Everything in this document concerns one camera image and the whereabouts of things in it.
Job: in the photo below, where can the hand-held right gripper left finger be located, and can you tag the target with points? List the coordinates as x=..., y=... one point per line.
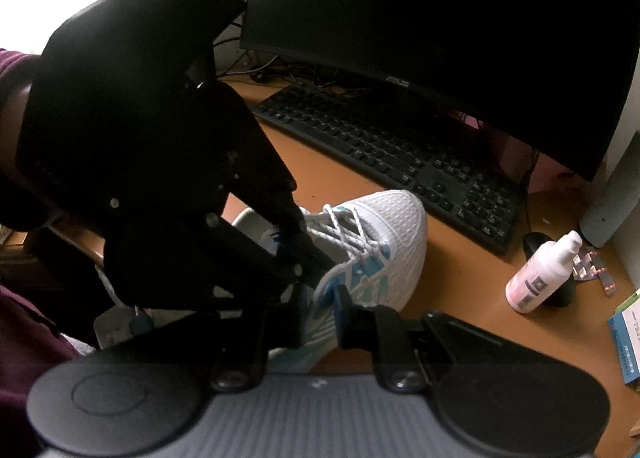
x=303, y=310

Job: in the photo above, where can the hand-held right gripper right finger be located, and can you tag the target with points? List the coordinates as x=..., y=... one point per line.
x=341, y=313

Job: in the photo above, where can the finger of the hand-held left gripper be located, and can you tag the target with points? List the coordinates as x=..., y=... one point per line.
x=312, y=263
x=250, y=258

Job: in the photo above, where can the white shoelace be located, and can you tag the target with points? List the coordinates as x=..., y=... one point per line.
x=350, y=233

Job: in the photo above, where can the white mesh sneaker blue stripes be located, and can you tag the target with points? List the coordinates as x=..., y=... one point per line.
x=395, y=228

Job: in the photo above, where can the black keyboard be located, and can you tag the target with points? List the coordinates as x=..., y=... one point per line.
x=380, y=152

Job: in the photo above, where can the white spray bottle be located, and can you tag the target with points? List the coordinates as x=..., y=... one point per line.
x=537, y=283

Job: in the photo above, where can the black computer mouse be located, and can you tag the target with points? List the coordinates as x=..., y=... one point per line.
x=537, y=243

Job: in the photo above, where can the person's maroon clothing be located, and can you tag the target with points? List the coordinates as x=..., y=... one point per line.
x=25, y=363

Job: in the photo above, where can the silver blister pill pack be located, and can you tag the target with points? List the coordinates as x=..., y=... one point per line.
x=592, y=270

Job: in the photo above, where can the black computer monitor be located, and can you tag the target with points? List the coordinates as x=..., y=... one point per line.
x=425, y=12

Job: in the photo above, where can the blue medicine box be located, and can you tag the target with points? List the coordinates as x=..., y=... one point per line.
x=627, y=343

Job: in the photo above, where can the grey thermos bottle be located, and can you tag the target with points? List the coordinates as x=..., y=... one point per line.
x=612, y=203

